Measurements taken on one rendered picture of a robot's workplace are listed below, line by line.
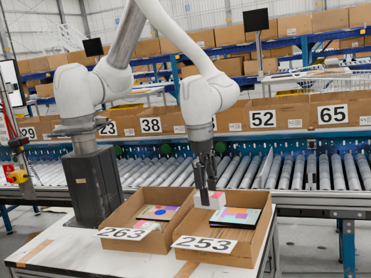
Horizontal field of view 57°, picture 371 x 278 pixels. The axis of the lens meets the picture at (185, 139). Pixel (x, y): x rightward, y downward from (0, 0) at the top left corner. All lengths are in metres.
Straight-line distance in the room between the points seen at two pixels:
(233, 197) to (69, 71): 0.87
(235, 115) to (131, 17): 1.05
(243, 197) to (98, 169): 0.64
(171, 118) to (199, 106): 1.29
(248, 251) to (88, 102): 0.89
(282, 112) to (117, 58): 1.10
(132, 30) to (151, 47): 5.90
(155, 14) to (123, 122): 1.47
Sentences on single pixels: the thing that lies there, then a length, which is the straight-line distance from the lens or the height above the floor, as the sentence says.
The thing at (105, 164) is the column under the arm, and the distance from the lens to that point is 1.60.
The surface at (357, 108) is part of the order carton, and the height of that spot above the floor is 1.00.
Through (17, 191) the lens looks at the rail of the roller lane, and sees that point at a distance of 2.52.
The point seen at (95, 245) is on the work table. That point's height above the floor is 0.75.
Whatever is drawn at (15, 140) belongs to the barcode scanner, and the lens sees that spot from 2.26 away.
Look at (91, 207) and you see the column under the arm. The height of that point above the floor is 0.84.
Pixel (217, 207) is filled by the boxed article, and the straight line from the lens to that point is 1.21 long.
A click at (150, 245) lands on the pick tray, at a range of 1.33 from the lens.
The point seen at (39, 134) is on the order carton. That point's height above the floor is 0.95.
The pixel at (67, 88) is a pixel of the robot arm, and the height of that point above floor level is 1.37.
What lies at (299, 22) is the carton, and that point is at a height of 1.59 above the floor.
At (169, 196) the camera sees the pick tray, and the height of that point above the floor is 0.80.
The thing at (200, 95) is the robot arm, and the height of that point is 1.31.
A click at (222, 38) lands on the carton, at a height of 1.53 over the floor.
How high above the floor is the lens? 1.47
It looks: 15 degrees down
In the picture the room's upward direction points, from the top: 8 degrees counter-clockwise
